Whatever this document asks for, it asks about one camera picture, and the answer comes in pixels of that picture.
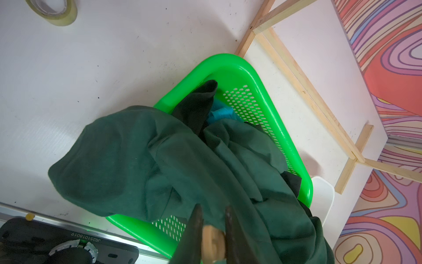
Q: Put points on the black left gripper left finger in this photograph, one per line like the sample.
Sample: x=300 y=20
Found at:
x=189 y=250

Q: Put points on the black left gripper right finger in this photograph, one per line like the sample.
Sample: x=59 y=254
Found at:
x=237 y=247

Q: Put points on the wooden clothespin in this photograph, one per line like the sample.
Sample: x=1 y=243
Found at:
x=212 y=244

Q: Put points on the dark green t-shirt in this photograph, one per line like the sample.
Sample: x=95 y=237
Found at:
x=146 y=164

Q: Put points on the teal t-shirt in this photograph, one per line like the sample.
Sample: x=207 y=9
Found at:
x=219 y=111

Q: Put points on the black t-shirt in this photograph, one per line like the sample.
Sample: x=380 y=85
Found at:
x=194 y=108

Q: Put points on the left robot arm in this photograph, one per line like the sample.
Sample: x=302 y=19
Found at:
x=32 y=242

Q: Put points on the white plastic tray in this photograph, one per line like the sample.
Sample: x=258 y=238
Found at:
x=323 y=198

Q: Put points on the green plastic basket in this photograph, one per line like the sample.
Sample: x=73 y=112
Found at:
x=240 y=87

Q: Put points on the wooden clothes rack frame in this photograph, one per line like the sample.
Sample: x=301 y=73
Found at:
x=261 y=29

